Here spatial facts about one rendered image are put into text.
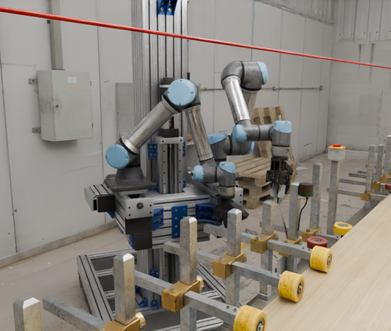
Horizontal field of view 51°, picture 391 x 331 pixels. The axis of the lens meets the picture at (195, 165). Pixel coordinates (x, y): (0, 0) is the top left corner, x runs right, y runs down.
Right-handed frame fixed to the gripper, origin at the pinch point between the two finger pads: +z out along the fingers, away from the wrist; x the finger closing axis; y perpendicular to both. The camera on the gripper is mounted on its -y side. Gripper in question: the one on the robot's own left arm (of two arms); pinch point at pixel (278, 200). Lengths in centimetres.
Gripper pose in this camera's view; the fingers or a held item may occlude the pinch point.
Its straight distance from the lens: 187.9
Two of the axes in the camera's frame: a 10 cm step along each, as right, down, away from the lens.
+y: -6.1, 0.8, -7.9
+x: 7.9, 1.2, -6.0
